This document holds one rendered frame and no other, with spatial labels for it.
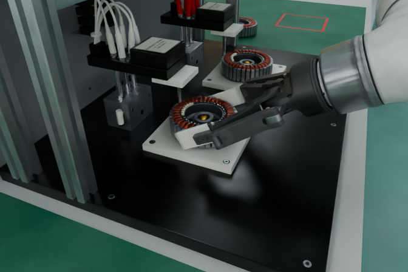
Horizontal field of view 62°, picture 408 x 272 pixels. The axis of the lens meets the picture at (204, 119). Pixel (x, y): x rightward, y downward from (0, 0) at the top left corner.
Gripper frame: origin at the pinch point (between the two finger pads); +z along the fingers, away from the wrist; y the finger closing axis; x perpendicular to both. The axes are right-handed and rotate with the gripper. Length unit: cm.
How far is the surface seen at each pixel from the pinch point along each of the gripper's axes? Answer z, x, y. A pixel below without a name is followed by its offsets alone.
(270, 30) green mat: 6, -3, 65
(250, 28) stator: 8, 2, 56
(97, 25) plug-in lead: 7.9, 20.6, -1.9
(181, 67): 0.0, 9.0, 1.4
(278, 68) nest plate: -4.3, -5.0, 29.3
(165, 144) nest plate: 4.6, 0.1, -6.1
